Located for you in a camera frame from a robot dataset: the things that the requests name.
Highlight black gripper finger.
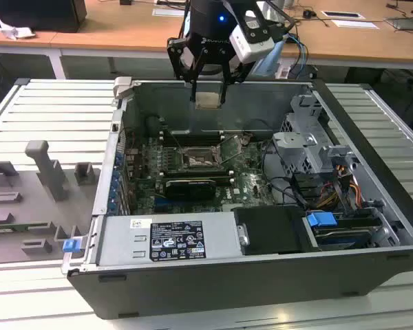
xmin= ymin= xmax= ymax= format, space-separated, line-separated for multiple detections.
xmin=166 ymin=36 xmax=208 ymax=102
xmin=220 ymin=51 xmax=255 ymax=104

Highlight silver square CPU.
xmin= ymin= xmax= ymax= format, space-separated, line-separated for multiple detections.
xmin=195 ymin=91 xmax=224 ymax=110

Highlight metal socket cover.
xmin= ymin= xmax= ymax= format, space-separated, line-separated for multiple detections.
xmin=219 ymin=135 xmax=244 ymax=163

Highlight black RAM slot white latches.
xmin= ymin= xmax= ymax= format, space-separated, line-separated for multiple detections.
xmin=160 ymin=130 xmax=227 ymax=136
xmin=161 ymin=166 xmax=235 ymax=172
xmin=161 ymin=172 xmax=235 ymax=179
xmin=160 ymin=137 xmax=228 ymax=142

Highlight CPU socket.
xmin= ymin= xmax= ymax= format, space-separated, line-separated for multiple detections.
xmin=180 ymin=146 xmax=225 ymax=172

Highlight blue expansion slot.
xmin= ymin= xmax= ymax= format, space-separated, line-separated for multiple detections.
xmin=153 ymin=201 xmax=194 ymax=212

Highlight pale blue teach pendant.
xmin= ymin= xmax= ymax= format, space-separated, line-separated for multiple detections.
xmin=253 ymin=34 xmax=290 ymax=78

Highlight wooden desk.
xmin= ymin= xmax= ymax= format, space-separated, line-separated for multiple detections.
xmin=0 ymin=0 xmax=413 ymax=82

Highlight grey plastic case latch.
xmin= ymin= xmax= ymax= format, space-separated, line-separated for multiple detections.
xmin=112 ymin=76 xmax=136 ymax=101

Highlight grey metal drive cage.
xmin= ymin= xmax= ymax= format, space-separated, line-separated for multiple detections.
xmin=271 ymin=93 xmax=361 ymax=176

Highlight green motherboard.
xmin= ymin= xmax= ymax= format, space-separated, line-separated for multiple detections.
xmin=123 ymin=132 xmax=279 ymax=215

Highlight white paper sheet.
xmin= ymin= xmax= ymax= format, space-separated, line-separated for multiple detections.
xmin=331 ymin=19 xmax=380 ymax=30

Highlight black graphics card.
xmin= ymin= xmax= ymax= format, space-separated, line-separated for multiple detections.
xmin=165 ymin=177 xmax=217 ymax=202

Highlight black computer box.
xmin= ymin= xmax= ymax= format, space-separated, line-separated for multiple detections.
xmin=0 ymin=0 xmax=87 ymax=34

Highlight crumpled white paper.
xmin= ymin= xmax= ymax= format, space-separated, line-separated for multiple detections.
xmin=0 ymin=19 xmax=37 ymax=41

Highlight black plastic shroud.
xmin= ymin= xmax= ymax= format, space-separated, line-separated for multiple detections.
xmin=233 ymin=206 xmax=319 ymax=257

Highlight hard disk in blue carrier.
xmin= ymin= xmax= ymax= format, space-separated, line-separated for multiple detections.
xmin=304 ymin=211 xmax=381 ymax=250

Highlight grey power supply unit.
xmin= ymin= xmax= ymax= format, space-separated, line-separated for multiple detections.
xmin=98 ymin=211 xmax=245 ymax=265

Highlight grey parts rack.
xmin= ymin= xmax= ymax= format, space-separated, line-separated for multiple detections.
xmin=0 ymin=139 xmax=103 ymax=265

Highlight blue plastic latch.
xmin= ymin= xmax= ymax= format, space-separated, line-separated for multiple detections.
xmin=63 ymin=239 xmax=82 ymax=254

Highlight black open PC case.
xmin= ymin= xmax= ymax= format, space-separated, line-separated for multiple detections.
xmin=61 ymin=76 xmax=413 ymax=320

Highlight green RAM stick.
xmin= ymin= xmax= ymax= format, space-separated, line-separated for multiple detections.
xmin=0 ymin=222 xmax=51 ymax=230

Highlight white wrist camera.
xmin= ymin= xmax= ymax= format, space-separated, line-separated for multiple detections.
xmin=229 ymin=9 xmax=275 ymax=65

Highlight silver desk cable grommet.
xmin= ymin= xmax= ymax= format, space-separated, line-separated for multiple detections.
xmin=321 ymin=10 xmax=364 ymax=20
xmin=152 ymin=7 xmax=189 ymax=18

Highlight blue cable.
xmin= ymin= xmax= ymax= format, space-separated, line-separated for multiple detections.
xmin=288 ymin=32 xmax=310 ymax=67

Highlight black cable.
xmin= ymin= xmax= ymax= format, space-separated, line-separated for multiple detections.
xmin=260 ymin=139 xmax=313 ymax=209

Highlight orange yellow power wires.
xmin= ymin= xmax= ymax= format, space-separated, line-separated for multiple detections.
xmin=316 ymin=164 xmax=364 ymax=211

